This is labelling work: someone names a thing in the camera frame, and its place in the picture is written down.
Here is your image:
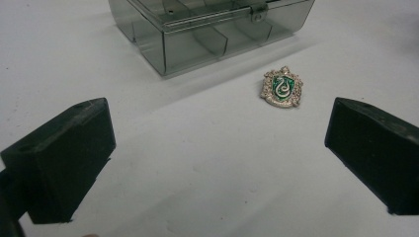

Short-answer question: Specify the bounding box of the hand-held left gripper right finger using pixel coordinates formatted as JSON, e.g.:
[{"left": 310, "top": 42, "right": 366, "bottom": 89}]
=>
[{"left": 324, "top": 97, "right": 419, "bottom": 216}]

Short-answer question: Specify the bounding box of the transparent grey compartment box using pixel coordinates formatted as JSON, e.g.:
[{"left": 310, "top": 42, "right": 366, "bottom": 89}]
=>
[{"left": 108, "top": 0, "right": 316, "bottom": 78}]

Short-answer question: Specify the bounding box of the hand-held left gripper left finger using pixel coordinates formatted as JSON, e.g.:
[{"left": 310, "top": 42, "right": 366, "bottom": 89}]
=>
[{"left": 0, "top": 97, "right": 117, "bottom": 225}]

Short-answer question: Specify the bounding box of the green and silver crest badge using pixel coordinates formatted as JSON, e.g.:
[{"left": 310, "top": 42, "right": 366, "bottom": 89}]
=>
[{"left": 259, "top": 65, "right": 304, "bottom": 109}]

